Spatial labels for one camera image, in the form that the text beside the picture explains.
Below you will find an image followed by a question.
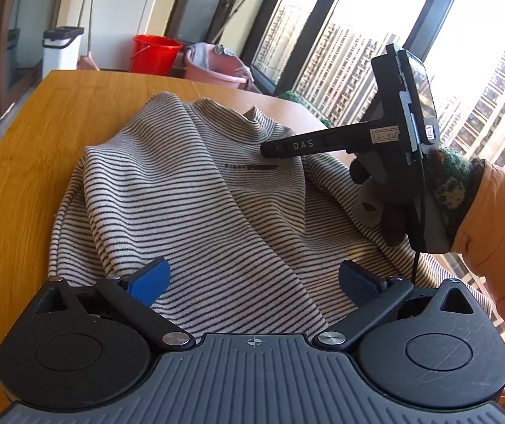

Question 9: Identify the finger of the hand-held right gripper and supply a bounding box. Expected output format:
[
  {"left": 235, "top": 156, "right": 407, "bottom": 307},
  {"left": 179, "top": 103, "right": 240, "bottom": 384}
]
[{"left": 260, "top": 117, "right": 405, "bottom": 160}]

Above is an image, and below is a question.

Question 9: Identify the person's right hand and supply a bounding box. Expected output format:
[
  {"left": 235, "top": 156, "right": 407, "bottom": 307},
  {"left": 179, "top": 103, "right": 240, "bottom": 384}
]
[{"left": 350, "top": 145, "right": 486, "bottom": 248}]

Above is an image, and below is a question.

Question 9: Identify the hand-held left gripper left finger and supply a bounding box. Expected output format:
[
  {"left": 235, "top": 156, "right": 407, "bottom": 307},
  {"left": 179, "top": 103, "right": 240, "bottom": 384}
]
[{"left": 36, "top": 256, "right": 196, "bottom": 351}]

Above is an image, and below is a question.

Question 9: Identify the green potted plant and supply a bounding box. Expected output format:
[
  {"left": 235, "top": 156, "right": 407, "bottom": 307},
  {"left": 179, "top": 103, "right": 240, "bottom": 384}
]
[{"left": 278, "top": 90, "right": 335, "bottom": 127}]

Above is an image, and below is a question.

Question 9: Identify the black window frame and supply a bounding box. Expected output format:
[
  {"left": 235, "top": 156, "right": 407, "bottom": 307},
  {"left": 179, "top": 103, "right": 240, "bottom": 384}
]
[{"left": 244, "top": 0, "right": 469, "bottom": 98}]

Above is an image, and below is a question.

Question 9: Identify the frosted glass door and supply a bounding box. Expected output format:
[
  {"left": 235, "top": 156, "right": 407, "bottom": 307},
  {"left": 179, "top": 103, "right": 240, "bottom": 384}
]
[{"left": 166, "top": 0, "right": 220, "bottom": 44}]

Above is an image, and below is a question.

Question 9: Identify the pink plastic basin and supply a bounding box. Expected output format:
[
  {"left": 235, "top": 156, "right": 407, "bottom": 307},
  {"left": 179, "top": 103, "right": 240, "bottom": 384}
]
[{"left": 183, "top": 43, "right": 254, "bottom": 90}]

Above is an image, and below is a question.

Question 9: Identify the striped long-sleeve shirt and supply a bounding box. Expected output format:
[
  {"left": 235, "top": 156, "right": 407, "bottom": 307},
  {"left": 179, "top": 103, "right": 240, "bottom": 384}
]
[{"left": 49, "top": 91, "right": 494, "bottom": 336}]

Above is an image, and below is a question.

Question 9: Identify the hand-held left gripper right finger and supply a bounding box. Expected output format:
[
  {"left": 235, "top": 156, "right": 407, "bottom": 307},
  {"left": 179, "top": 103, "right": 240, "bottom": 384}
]
[{"left": 313, "top": 260, "right": 485, "bottom": 352}]

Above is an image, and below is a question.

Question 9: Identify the grey mop pole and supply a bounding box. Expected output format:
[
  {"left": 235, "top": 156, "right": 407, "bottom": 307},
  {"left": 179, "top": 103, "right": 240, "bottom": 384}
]
[{"left": 209, "top": 0, "right": 276, "bottom": 42}]

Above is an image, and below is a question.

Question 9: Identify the red plastic bucket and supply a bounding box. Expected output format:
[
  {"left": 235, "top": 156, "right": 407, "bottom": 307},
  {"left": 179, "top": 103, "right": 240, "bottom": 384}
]
[{"left": 128, "top": 34, "right": 183, "bottom": 77}]

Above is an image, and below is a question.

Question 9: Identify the grey cloth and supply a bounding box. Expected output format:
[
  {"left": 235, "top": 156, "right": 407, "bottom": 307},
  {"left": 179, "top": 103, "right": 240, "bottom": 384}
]
[{"left": 185, "top": 43, "right": 212, "bottom": 68}]

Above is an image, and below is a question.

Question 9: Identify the white trash bin black lid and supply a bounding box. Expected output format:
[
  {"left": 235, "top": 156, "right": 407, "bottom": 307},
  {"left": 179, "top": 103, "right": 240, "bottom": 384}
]
[{"left": 42, "top": 26, "right": 85, "bottom": 71}]

